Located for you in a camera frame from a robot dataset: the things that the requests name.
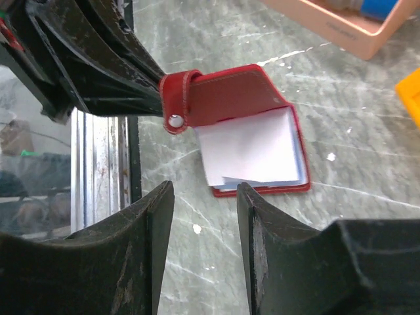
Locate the blue capped tube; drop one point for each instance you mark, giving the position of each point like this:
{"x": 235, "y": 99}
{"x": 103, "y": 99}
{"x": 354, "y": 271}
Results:
{"x": 374, "y": 9}

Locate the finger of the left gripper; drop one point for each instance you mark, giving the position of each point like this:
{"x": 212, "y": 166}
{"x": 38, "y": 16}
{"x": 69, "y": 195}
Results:
{"x": 79, "y": 55}

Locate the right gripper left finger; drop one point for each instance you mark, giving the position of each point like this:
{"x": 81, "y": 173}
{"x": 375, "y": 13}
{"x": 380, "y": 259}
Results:
{"x": 114, "y": 266}

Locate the red card holder wallet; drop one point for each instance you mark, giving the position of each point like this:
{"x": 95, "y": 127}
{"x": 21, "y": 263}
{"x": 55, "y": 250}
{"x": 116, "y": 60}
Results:
{"x": 246, "y": 130}

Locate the pink file organizer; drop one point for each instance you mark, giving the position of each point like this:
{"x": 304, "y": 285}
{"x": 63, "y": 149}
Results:
{"x": 358, "y": 35}

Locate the yellow plastic bin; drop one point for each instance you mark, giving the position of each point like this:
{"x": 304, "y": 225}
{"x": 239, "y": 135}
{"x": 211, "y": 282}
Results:
{"x": 408, "y": 90}

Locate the aluminium mounting rail frame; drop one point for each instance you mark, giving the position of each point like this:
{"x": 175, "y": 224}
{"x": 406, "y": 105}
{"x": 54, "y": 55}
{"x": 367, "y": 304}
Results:
{"x": 57, "y": 179}

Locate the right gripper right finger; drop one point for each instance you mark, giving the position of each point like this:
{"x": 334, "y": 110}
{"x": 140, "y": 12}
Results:
{"x": 353, "y": 266}

